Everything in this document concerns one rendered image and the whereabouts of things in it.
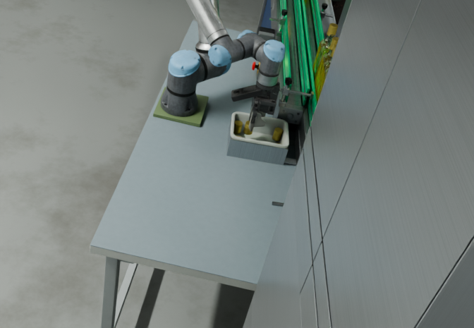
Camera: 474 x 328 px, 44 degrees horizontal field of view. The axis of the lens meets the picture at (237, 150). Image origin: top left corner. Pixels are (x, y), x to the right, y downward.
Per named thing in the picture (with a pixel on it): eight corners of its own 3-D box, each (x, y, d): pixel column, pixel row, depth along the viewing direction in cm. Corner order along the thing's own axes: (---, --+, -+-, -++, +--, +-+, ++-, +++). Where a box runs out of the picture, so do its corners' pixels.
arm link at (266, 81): (258, 75, 203) (258, 63, 210) (256, 86, 206) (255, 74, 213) (279, 79, 204) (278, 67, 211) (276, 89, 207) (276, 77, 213)
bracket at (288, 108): (299, 125, 232) (303, 111, 228) (276, 121, 232) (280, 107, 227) (298, 120, 235) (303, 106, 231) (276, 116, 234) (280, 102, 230)
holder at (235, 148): (297, 167, 222) (302, 152, 217) (226, 155, 220) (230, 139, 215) (295, 140, 235) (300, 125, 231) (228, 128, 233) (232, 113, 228)
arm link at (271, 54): (275, 36, 205) (291, 47, 200) (268, 63, 211) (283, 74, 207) (258, 39, 200) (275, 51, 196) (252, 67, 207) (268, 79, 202)
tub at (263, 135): (283, 164, 221) (289, 147, 216) (226, 154, 219) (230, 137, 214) (283, 137, 235) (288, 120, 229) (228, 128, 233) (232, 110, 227)
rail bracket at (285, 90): (308, 112, 228) (317, 85, 221) (266, 104, 227) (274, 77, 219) (307, 108, 231) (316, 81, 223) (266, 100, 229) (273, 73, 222)
